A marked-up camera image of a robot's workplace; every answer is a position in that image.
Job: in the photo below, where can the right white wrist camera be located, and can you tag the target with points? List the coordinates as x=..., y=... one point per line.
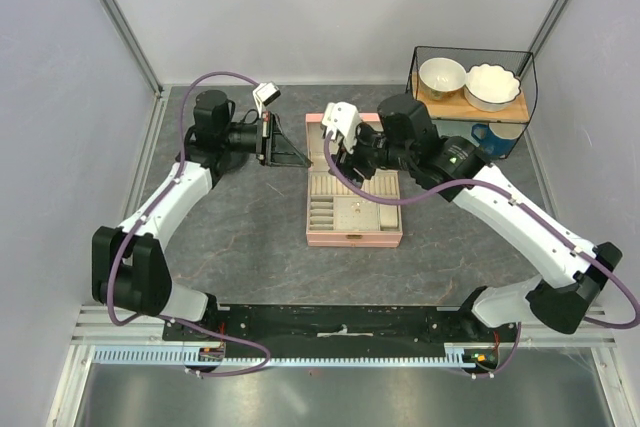
x=341, y=120

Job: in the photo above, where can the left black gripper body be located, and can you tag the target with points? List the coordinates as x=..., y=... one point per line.
x=263, y=148

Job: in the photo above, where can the white scalloped bowl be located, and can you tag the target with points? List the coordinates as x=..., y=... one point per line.
x=491, y=88

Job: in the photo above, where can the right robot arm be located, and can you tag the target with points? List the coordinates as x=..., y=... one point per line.
x=571, y=271

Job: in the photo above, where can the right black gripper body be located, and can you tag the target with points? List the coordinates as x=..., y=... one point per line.
x=364, y=157

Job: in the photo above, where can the silver stud earrings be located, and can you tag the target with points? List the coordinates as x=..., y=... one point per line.
x=357, y=207

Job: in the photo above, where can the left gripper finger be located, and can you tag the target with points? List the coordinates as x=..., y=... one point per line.
x=280, y=141
x=288, y=159

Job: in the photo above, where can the black wire shelf rack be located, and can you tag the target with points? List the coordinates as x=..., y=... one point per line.
x=454, y=116

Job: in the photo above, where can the blue slotted cable duct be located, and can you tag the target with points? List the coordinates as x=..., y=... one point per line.
x=447, y=357

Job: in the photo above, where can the dark blue mug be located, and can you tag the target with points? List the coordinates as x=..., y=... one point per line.
x=496, y=139

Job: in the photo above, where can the pink jewelry box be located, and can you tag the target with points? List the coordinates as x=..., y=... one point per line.
x=337, y=217

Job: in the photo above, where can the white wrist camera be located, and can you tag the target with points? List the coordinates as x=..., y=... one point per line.
x=263, y=95
x=341, y=120

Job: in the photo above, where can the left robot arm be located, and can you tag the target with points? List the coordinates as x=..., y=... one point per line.
x=129, y=269

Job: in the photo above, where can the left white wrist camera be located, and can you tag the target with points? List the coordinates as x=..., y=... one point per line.
x=263, y=95

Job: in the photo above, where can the black round plate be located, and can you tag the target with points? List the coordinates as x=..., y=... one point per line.
x=231, y=162

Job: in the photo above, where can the white round bowl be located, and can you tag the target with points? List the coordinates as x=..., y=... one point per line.
x=442, y=77

